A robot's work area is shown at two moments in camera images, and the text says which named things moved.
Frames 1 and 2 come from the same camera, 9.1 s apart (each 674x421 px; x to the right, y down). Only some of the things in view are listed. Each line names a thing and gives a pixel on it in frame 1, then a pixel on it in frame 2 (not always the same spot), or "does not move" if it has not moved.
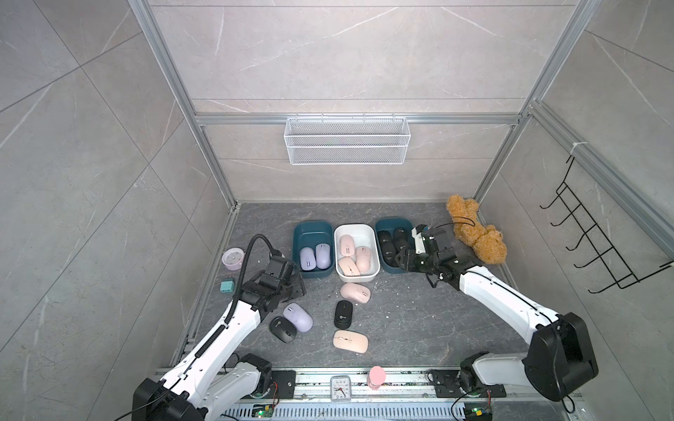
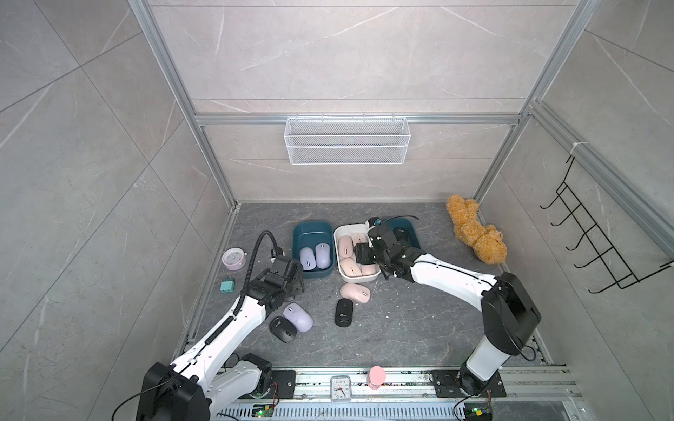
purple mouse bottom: (323, 255) does not move
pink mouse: (348, 267) does not move
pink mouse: (351, 341) -> (359, 238)
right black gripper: (407, 262) -> (362, 253)
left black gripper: (298, 285) does not move
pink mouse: (347, 245) does not move
